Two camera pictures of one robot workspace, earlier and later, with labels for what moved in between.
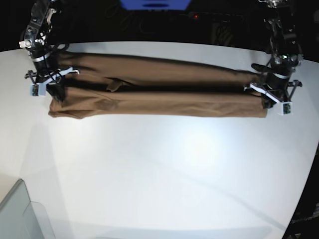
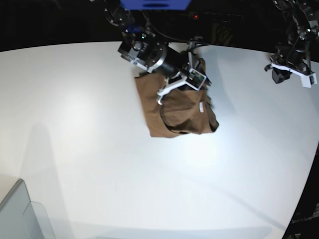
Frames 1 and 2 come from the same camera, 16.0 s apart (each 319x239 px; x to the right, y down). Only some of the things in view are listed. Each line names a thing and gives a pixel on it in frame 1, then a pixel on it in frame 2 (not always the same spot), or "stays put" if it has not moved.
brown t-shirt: (105, 85) → (184, 110)
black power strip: (214, 17) stays put
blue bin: (155, 5) stays put
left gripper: (56, 90) → (179, 78)
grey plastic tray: (21, 218) stays put
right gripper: (282, 94) → (282, 61)
